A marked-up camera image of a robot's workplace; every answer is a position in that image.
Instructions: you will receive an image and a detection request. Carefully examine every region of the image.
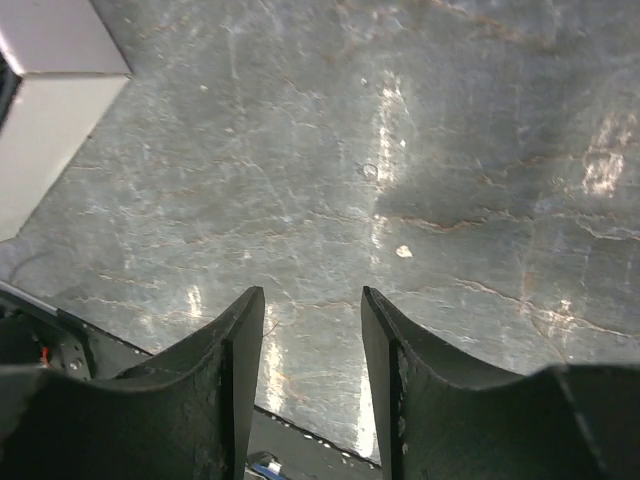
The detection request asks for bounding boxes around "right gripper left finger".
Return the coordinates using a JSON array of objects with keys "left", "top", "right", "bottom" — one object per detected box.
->
[{"left": 0, "top": 285, "right": 266, "bottom": 480}]

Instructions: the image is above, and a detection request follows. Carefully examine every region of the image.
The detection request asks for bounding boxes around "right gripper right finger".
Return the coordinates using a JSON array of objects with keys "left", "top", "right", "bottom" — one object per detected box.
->
[{"left": 361, "top": 287, "right": 639, "bottom": 479}]

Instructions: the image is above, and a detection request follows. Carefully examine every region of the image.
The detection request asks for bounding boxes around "white clipper kit box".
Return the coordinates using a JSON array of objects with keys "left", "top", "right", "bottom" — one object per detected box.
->
[{"left": 1, "top": 0, "right": 131, "bottom": 240}]

